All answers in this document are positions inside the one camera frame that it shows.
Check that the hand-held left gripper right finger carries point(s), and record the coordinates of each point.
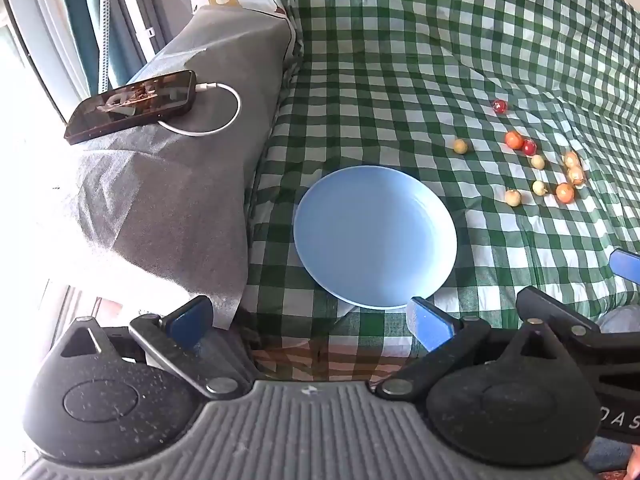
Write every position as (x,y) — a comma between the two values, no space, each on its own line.
(430,324)

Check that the teal curtain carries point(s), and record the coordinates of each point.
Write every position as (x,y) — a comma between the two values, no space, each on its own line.
(82,10)

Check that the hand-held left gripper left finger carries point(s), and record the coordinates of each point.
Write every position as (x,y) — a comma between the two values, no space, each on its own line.
(188,321)

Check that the red wrapped tomato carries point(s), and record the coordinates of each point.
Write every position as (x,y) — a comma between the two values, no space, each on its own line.
(499,106)
(529,147)

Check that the pale orange loquat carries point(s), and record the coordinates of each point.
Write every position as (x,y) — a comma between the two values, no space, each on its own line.
(576,175)
(571,159)

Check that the white plastic fitting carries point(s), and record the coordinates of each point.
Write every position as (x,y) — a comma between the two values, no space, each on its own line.
(220,1)

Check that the black smartphone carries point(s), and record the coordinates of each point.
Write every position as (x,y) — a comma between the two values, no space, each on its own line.
(130,105)

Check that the grey cloth covered box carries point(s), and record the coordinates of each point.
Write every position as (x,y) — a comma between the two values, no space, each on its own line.
(175,185)

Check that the beige longan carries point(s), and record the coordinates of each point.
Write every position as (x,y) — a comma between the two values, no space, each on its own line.
(512,197)
(539,187)
(460,146)
(537,161)

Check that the small orange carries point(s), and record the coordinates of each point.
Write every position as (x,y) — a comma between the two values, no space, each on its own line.
(513,139)
(565,192)

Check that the light blue plate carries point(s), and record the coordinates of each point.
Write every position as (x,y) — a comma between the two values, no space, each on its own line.
(375,237)

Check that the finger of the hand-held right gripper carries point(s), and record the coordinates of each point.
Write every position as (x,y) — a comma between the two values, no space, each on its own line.
(625,263)
(560,310)

